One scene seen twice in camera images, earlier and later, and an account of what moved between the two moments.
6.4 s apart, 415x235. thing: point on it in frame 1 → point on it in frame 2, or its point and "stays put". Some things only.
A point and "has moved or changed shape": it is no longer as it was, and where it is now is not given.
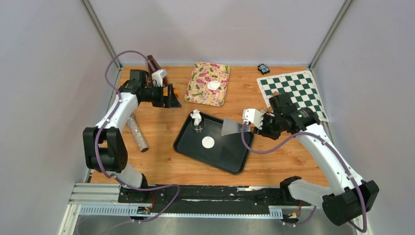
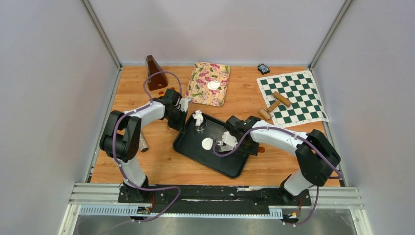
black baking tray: (228, 152) stays put
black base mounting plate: (207, 199) stays put
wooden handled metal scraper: (230, 127) has moved or changed shape
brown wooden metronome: (150, 71) stays put
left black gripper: (170, 101) → (180, 125)
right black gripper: (264, 132) → (254, 151)
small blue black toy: (263, 68) stays put
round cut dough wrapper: (208, 142) stays put
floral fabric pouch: (198, 91) stays put
